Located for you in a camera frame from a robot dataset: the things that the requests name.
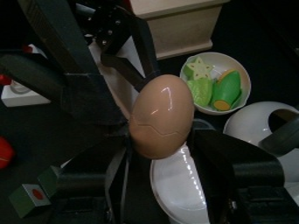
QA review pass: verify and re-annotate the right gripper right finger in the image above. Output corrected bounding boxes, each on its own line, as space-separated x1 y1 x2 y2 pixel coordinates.
189 128 287 224

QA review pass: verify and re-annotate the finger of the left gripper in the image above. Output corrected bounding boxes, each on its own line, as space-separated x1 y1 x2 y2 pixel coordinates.
74 0 161 93
60 72 132 130

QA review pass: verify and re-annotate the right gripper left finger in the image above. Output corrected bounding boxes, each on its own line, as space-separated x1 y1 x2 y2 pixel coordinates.
50 130 134 224

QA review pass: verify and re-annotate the tan toy egg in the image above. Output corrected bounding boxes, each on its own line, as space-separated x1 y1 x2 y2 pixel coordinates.
128 73 194 160

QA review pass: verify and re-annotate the green white red-dot block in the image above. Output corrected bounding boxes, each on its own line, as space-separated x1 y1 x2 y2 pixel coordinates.
6 183 52 219
36 165 61 191

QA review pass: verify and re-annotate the orange picture card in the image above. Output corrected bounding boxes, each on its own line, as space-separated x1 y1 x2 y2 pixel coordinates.
126 0 231 61

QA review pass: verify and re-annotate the white cup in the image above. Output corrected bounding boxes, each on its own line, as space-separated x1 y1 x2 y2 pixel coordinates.
221 101 299 183

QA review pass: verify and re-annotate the yellow star fruit slice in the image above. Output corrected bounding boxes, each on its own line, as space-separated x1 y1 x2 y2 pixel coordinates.
185 56 215 81

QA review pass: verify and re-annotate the white round plate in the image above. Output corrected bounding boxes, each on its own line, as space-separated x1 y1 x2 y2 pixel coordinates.
149 143 213 224

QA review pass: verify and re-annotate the red and white toy iron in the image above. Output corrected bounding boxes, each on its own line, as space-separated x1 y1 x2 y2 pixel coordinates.
0 43 52 108

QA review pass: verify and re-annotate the green toy lettuce piece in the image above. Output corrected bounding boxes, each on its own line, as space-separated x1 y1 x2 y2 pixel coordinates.
185 78 215 108

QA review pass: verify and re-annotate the white bowl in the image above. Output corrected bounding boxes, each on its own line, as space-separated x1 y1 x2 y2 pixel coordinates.
178 52 252 116

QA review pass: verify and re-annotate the red round toy fruit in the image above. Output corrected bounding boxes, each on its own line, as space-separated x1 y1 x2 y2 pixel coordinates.
0 136 17 171

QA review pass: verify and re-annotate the green toy vegetable yellow cut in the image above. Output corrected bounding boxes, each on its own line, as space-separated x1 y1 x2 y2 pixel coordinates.
209 69 243 112

